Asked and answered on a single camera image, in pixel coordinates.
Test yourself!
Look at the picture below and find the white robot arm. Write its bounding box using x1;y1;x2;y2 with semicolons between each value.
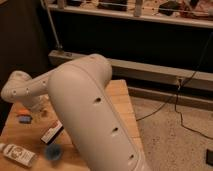
1;54;151;171

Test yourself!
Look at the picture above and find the orange pepper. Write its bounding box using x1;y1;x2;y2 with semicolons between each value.
17;110;29;116

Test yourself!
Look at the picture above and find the black white rectangular box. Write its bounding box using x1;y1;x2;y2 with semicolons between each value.
41;120;64;145

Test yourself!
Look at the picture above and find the blue round cup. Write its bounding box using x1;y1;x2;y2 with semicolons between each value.
44;144;62;161

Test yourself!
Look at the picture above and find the small blue block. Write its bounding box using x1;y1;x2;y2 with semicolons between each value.
18;116;32;124

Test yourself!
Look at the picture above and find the white glue bottle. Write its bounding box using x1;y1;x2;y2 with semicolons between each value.
0;143;37;167

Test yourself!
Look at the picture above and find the black box on floor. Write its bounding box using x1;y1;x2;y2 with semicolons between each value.
206;149;213;166

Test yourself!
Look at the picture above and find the black power cable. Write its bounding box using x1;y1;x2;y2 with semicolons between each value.
135;33;213;141

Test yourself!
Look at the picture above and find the white metal shelf frame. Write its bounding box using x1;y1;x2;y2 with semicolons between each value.
40;0;213;93

